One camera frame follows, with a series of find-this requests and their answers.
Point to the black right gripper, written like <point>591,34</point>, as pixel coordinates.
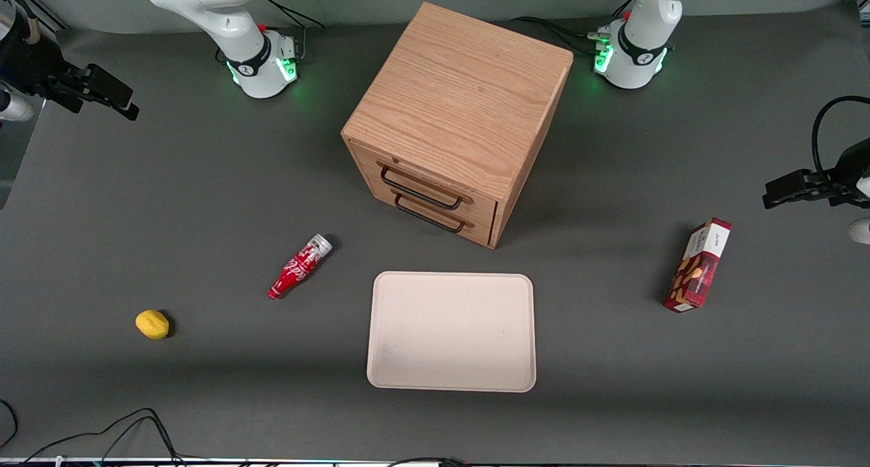
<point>27,62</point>

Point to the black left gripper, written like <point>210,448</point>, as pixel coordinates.
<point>849,167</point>

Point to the red coke bottle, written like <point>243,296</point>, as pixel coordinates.
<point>299,266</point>

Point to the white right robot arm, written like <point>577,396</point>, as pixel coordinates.
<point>231,25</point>

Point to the beige rectangular tray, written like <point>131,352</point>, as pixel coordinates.
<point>452,331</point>

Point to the red almond cookie box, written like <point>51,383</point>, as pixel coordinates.
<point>700,266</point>

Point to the yellow lemon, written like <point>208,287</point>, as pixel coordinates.
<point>152,324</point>

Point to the oak wooden drawer cabinet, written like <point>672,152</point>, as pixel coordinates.
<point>462,93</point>

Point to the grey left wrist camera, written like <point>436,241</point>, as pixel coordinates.
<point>862,230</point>

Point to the black aluminium frame rail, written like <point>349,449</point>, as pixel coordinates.
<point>41,8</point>

